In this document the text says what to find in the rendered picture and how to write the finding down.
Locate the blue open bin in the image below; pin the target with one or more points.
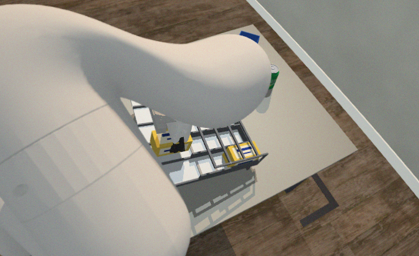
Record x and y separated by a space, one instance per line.
253 37

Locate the yellow butter carton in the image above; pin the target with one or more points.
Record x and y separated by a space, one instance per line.
161 143
234 153

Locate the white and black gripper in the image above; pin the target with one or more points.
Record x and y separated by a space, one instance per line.
179 132

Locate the green drink can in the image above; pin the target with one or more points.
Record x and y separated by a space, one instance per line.
274 75

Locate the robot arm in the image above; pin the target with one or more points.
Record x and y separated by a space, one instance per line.
75 169

